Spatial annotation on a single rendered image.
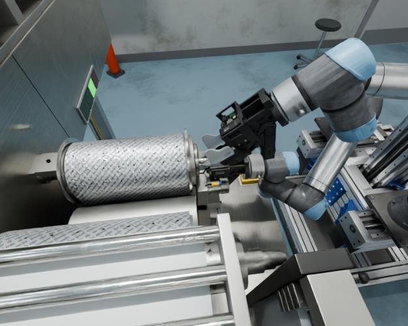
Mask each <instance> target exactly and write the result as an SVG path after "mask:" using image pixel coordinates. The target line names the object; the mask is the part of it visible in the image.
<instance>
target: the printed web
mask: <svg viewBox="0 0 408 326"><path fill-rule="evenodd" d="M65 177H66V180H67V184H68V187H69V189H70V191H71V192H72V194H73V195H74V196H75V197H76V198H77V199H78V200H80V201H81V202H82V203H83V204H84V205H85V206H96V205H103V204H115V203H121V202H133V201H145V200H151V199H163V198H169V197H181V196H187V195H189V192H188V181H187V169H186V162H185V149H184V142H183V133H178V134H170V135H155V136H141V137H133V138H118V139H111V140H95V141H88V142H75V143H73V144H71V145H70V146H69V148H68V150H67V153H66V156H65ZM188 227H190V212H189V211H187V212H176V213H165V214H159V215H147V216H141V217H130V218H123V219H113V220H106V221H95V222H89V223H78V224H66V225H60V226H50V227H43V228H32V229H26V230H14V231H9V232H4V233H1V234H0V249H6V248H17V247H23V246H34V245H44V244H50V243H60V242H67V241H77V240H83V239H94V238H100V237H111V236H116V235H127V234H137V233H144V232H154V231H161V230H171V229H177V228H188Z"/></svg>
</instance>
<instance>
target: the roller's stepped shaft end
mask: <svg viewBox="0 0 408 326"><path fill-rule="evenodd" d="M244 253H245V258H246V262H247V270H248V275H253V274H263V273H264V272H265V270H271V269H275V268H276V266H281V265H282V264H283V263H284V262H286V261H287V257H286V254H285V253H284V252H281V251H280V250H272V249H265V250H261V249H259V248H250V249H245V250H244Z"/></svg>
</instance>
